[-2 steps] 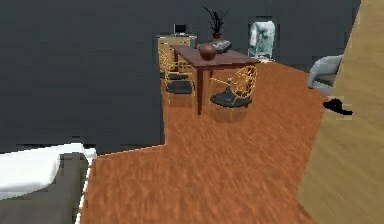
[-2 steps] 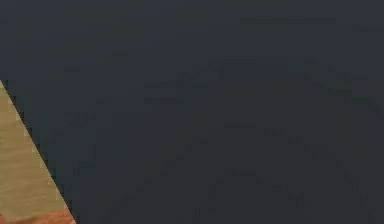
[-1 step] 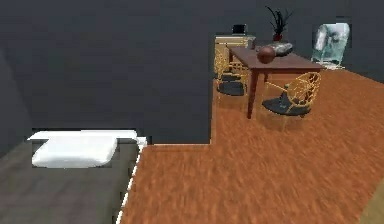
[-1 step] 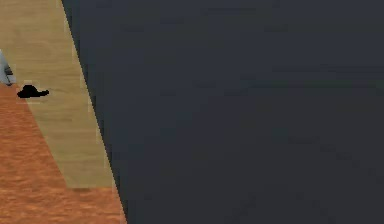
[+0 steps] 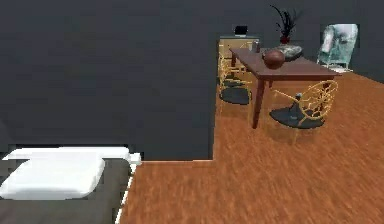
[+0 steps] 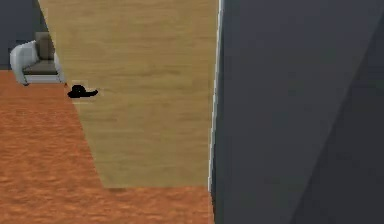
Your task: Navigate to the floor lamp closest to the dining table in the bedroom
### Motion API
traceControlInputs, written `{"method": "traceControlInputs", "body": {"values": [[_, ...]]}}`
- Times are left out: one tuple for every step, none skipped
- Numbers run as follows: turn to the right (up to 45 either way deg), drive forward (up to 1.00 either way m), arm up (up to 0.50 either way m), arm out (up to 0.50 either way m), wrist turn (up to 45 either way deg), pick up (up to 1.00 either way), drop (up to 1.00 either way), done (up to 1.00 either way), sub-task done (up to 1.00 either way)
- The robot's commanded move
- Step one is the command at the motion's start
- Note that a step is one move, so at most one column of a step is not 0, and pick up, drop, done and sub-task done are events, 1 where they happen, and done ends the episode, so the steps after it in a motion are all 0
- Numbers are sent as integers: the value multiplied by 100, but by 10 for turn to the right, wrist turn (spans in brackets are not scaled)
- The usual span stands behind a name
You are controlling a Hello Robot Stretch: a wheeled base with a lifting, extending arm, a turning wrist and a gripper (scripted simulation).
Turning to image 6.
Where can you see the light wooden room door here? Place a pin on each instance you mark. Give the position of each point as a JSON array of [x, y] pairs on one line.
[[143, 100]]

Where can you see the white grey armchair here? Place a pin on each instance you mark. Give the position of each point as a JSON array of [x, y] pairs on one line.
[[35, 63]]

